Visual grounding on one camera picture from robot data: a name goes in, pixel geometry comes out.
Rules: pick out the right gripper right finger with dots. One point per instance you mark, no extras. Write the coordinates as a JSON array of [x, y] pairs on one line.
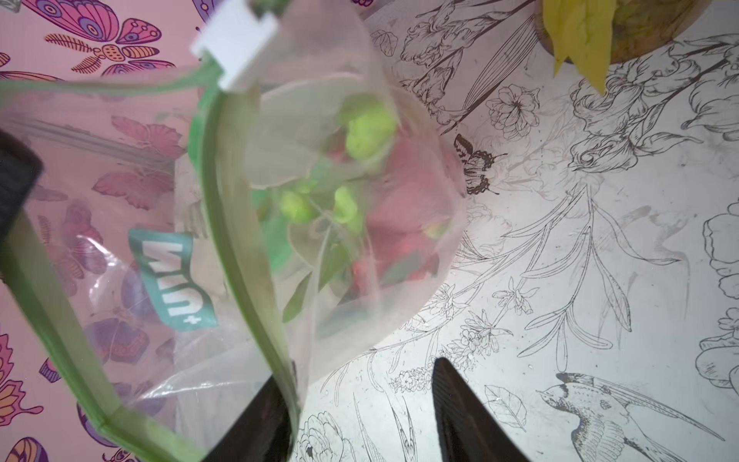
[[467, 431]]

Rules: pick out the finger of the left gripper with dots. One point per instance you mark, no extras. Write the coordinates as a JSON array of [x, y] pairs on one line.
[[20, 171]]

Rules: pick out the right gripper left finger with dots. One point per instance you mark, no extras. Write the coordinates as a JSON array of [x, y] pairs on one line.
[[263, 432]]

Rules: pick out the potted plant in amber vase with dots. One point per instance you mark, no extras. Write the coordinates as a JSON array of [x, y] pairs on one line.
[[592, 35]]

